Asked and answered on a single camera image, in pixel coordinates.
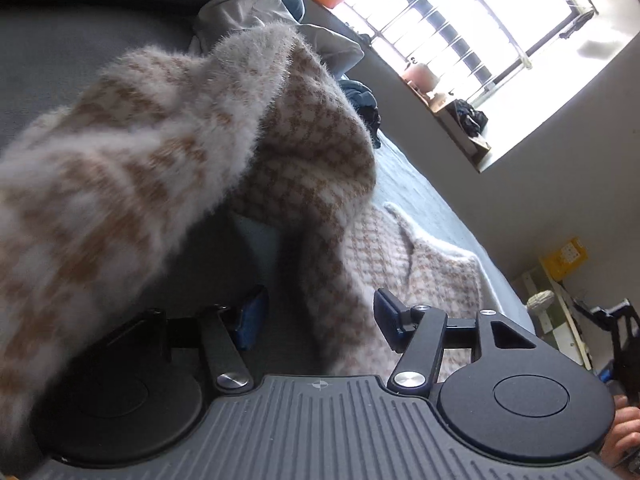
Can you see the person's right hand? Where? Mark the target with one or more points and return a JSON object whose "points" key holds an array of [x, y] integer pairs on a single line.
{"points": [[620, 425]]}

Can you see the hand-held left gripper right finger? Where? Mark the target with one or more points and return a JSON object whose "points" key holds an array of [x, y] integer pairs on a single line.
{"points": [[387, 320]]}

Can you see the barred window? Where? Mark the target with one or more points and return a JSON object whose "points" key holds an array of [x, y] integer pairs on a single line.
{"points": [[475, 20]]}

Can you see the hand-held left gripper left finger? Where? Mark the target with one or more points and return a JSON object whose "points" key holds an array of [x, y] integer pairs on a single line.
{"points": [[252, 320]]}

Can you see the light grey crumpled cloth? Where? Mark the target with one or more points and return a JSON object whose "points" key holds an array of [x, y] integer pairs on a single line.
{"points": [[240, 0]]}

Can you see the pink pot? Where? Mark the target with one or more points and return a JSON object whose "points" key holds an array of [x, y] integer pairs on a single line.
{"points": [[421, 75]]}

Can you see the dark clothes in box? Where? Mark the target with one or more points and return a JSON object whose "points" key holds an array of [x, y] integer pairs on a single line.
{"points": [[470, 117]]}

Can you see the yellow box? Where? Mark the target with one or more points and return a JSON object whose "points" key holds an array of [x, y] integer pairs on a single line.
{"points": [[565, 257]]}

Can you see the black crumpled garment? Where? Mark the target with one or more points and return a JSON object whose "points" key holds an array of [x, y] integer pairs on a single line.
{"points": [[362, 110]]}

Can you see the beige houndstooth knit cardigan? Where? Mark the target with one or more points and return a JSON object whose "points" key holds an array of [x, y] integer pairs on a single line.
{"points": [[150, 160]]}

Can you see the white and green desk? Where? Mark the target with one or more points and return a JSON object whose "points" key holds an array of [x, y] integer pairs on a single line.
{"points": [[565, 325]]}

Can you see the open cardboard box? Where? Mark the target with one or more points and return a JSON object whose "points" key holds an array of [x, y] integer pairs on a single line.
{"points": [[460, 140]]}

